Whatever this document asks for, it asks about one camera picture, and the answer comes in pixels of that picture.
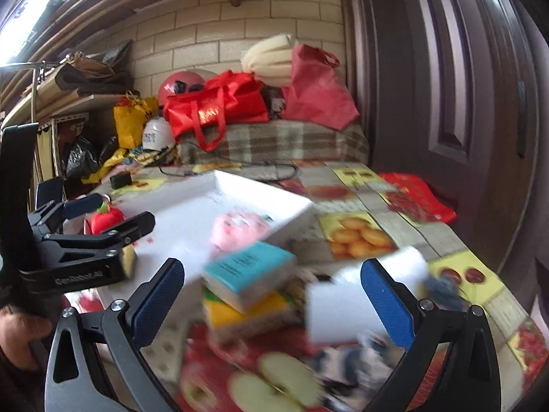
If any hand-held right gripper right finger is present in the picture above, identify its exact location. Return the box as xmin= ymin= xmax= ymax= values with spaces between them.
xmin=360 ymin=259 xmax=502 ymax=412

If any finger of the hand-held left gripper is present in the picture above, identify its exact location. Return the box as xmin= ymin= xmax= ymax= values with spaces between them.
xmin=42 ymin=211 xmax=156 ymax=267
xmin=28 ymin=194 xmax=104 ymax=234

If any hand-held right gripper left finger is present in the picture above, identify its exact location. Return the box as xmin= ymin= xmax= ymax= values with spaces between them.
xmin=44 ymin=257 xmax=186 ymax=412

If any small yellow sponge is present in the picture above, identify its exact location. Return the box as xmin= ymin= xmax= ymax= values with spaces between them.
xmin=118 ymin=247 xmax=139 ymax=279

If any white shallow box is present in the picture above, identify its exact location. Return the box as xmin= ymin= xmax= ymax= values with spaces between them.
xmin=124 ymin=170 xmax=317 ymax=267

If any person's left hand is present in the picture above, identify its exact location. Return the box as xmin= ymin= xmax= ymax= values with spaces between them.
xmin=0 ymin=308 xmax=54 ymax=370

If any red pepper toy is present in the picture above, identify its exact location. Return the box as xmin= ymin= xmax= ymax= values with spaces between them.
xmin=87 ymin=195 xmax=126 ymax=236

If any white foam block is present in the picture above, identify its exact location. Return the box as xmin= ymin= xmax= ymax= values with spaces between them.
xmin=339 ymin=245 xmax=430 ymax=297
xmin=304 ymin=281 xmax=387 ymax=346

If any crumpled yellow plastic bag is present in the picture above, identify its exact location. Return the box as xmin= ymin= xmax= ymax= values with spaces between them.
xmin=81 ymin=145 xmax=181 ymax=185

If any black plastic bag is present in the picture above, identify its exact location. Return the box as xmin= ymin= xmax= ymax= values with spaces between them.
xmin=64 ymin=134 xmax=118 ymax=181

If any blue grey cloth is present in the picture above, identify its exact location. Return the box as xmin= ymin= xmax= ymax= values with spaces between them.
xmin=424 ymin=274 xmax=463 ymax=306

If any black white patterned cloth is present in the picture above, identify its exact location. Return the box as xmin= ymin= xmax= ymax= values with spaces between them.
xmin=316 ymin=334 xmax=406 ymax=392

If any fruit print tablecloth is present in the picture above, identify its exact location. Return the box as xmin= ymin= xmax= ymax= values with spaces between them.
xmin=81 ymin=161 xmax=541 ymax=412

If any large yellow sponge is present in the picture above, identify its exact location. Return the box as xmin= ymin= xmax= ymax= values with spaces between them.
xmin=201 ymin=287 xmax=301 ymax=344

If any yellow shopping bag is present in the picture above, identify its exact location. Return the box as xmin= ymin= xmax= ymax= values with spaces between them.
xmin=113 ymin=93 xmax=159 ymax=149

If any white hard hat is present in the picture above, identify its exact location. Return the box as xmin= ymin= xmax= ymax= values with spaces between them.
xmin=141 ymin=117 xmax=176 ymax=152

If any teal tissue pack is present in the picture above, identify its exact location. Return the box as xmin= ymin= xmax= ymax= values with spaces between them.
xmin=201 ymin=241 xmax=299 ymax=314

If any pink plush toy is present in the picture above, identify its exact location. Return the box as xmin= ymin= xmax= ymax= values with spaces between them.
xmin=212 ymin=212 xmax=275 ymax=252

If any red printed packet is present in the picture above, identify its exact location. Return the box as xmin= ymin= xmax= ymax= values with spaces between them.
xmin=377 ymin=172 xmax=457 ymax=224

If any metal storage shelf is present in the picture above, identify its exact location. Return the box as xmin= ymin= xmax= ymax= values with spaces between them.
xmin=0 ymin=62 xmax=133 ymax=190

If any red helmet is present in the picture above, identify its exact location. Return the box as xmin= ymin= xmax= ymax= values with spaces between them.
xmin=158 ymin=71 xmax=207 ymax=107

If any shiny red tote bag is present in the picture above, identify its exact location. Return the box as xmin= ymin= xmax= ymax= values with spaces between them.
xmin=162 ymin=70 xmax=270 ymax=152

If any plaid blanket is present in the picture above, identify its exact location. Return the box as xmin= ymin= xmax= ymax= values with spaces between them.
xmin=176 ymin=120 xmax=372 ymax=168

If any dark patterned cloth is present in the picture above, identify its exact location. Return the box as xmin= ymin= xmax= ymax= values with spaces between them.
xmin=261 ymin=85 xmax=287 ymax=122

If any cream folded quilt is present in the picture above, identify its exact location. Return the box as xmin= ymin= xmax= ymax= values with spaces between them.
xmin=240 ymin=33 xmax=301 ymax=89

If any red fabric bag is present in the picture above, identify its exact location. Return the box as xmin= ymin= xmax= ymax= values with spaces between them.
xmin=281 ymin=43 xmax=360 ymax=130

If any dark brown door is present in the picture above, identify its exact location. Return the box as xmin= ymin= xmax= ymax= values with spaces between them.
xmin=339 ymin=0 xmax=546 ymax=267

